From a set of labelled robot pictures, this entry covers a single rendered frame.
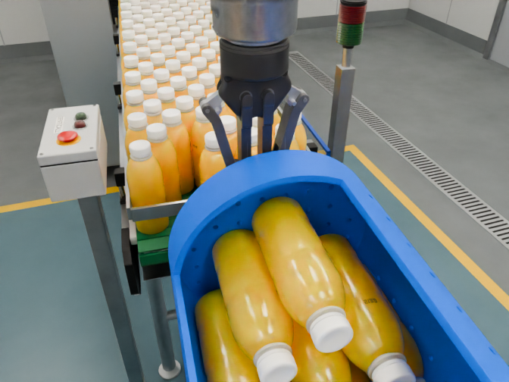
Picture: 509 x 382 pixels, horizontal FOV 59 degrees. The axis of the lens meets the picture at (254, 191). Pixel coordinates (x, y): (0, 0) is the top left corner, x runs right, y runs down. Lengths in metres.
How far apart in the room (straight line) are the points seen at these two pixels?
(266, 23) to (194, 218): 0.22
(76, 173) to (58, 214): 1.76
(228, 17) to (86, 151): 0.47
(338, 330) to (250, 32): 0.29
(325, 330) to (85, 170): 0.58
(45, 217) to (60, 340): 0.85
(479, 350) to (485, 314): 1.77
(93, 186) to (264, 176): 0.47
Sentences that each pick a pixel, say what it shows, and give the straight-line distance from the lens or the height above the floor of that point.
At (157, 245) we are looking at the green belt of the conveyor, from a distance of 0.93.
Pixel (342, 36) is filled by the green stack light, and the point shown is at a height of 1.18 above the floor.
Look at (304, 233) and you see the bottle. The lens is 0.51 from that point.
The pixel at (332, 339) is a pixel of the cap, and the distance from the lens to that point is 0.45.
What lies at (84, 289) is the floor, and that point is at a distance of 2.17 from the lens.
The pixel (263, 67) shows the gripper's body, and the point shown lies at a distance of 0.48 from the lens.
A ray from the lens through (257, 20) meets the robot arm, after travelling 0.46.
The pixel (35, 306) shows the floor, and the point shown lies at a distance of 2.18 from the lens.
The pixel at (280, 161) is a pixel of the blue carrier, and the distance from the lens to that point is 0.52.
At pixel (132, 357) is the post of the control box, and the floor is 0.39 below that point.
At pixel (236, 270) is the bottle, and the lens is 0.53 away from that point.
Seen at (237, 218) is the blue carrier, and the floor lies 1.14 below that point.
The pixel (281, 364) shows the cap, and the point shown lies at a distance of 0.47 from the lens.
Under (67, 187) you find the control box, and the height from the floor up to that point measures 1.03.
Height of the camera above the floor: 1.51
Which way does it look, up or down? 35 degrees down
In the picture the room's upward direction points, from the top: straight up
